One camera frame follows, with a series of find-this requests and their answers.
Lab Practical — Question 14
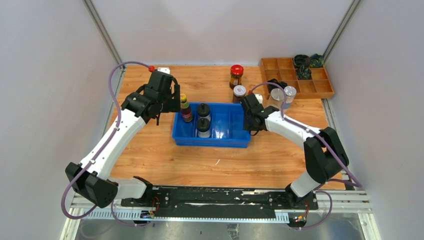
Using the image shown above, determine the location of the sauce bottle yellow cap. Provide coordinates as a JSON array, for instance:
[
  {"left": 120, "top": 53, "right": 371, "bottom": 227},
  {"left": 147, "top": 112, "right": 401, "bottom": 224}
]
[{"left": 180, "top": 93, "right": 193, "bottom": 123}]

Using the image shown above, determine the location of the blue plastic divided bin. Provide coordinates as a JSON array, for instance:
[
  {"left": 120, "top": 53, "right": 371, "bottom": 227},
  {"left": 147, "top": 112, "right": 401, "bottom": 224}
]
[{"left": 172, "top": 102, "right": 251, "bottom": 148}]

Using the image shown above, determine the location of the black cap spice shaker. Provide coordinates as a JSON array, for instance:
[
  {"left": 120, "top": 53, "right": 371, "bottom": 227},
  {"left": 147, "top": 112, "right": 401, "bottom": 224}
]
[
  {"left": 196, "top": 103, "right": 211, "bottom": 121},
  {"left": 196, "top": 117, "right": 211, "bottom": 138}
]

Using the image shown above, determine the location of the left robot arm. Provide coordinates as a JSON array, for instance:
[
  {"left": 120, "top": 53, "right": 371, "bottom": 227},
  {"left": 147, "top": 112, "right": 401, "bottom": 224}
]
[{"left": 65, "top": 67, "right": 180, "bottom": 208}]

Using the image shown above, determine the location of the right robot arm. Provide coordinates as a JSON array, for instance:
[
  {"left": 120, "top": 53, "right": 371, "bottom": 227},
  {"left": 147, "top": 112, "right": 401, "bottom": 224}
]
[{"left": 240, "top": 93, "right": 349, "bottom": 209}]

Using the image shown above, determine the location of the white lid sauce jar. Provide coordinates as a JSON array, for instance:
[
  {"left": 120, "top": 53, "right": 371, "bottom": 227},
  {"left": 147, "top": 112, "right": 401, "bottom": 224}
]
[{"left": 232, "top": 85, "right": 247, "bottom": 104}]

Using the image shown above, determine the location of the silver lid clear jar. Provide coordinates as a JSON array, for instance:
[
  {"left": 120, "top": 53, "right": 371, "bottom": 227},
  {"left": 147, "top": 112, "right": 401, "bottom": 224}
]
[{"left": 268, "top": 88, "right": 285, "bottom": 110}]

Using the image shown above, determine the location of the black clip bundle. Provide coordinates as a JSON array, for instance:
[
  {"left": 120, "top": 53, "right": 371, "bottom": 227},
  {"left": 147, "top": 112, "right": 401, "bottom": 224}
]
[{"left": 267, "top": 78, "right": 288, "bottom": 92}]

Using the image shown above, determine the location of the small silver lid jar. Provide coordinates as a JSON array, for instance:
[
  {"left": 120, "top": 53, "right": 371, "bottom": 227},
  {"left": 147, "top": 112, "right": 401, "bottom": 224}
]
[{"left": 284, "top": 85, "right": 297, "bottom": 110}]

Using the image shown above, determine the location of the red lid sauce jar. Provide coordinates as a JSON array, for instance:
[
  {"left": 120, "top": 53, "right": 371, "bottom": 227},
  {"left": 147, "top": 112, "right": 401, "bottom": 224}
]
[{"left": 229, "top": 64, "right": 244, "bottom": 89}]

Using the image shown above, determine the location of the wooden divided tray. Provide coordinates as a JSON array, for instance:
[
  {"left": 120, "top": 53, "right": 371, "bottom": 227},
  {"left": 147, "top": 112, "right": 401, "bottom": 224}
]
[{"left": 259, "top": 57, "right": 335, "bottom": 99}]

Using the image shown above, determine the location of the green patterned rolled cloth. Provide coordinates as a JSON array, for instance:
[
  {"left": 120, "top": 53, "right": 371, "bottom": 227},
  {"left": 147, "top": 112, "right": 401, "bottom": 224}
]
[{"left": 295, "top": 65, "right": 312, "bottom": 80}]

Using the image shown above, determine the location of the black rolled item in tray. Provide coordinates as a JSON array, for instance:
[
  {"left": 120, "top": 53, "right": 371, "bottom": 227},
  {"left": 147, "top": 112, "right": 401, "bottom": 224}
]
[{"left": 292, "top": 54, "right": 312, "bottom": 69}]

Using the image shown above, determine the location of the dark green rolled cloth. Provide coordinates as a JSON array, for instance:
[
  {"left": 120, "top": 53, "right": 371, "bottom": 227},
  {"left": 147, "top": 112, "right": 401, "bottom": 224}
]
[{"left": 309, "top": 53, "right": 324, "bottom": 68}]

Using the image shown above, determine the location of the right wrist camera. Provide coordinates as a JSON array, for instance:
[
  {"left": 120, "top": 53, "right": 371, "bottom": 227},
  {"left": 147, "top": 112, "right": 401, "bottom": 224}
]
[{"left": 254, "top": 93, "right": 264, "bottom": 104}]

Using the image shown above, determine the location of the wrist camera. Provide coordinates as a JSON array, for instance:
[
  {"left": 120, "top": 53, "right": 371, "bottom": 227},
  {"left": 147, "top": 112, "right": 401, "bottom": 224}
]
[
  {"left": 254, "top": 93, "right": 264, "bottom": 104},
  {"left": 157, "top": 67, "right": 171, "bottom": 75}
]

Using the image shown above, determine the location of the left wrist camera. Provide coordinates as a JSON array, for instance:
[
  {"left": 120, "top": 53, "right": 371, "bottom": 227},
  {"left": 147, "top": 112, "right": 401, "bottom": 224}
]
[{"left": 157, "top": 67, "right": 171, "bottom": 75}]

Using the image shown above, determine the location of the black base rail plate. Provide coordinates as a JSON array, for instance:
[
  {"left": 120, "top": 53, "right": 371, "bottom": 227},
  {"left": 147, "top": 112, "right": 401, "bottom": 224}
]
[{"left": 120, "top": 186, "right": 319, "bottom": 220}]

